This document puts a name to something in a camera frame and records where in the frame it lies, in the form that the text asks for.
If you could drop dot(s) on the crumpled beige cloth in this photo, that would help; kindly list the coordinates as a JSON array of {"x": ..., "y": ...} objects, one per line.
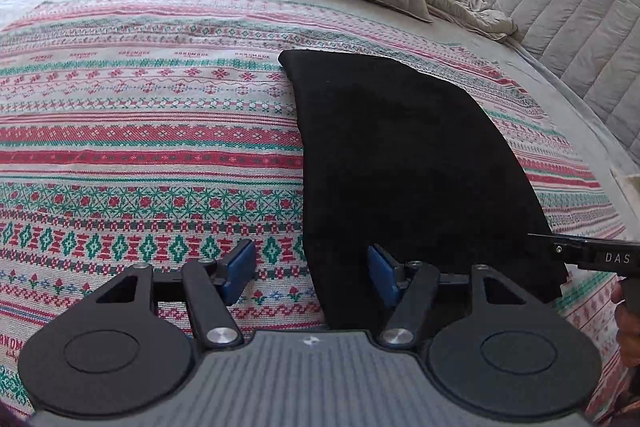
[{"x": 465, "y": 9}]

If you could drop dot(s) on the patterned red green blanket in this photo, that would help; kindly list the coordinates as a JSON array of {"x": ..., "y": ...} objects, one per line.
[{"x": 150, "y": 132}]

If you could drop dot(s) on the person's right hand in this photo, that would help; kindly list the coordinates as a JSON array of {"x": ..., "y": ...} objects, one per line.
[{"x": 629, "y": 337}]

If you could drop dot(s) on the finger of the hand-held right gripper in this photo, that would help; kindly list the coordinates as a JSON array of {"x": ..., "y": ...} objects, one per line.
[{"x": 542, "y": 239}]

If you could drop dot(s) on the black pants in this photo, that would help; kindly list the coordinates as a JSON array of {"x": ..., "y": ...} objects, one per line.
[{"x": 410, "y": 157}]

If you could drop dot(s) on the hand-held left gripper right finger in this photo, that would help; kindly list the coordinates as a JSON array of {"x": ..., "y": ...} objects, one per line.
[{"x": 380, "y": 272}]

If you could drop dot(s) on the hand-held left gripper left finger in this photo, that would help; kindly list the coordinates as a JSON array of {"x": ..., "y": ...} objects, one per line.
[{"x": 241, "y": 268}]

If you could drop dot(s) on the grey quilted headboard cover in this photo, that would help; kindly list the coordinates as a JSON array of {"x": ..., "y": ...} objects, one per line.
[{"x": 565, "y": 7}]

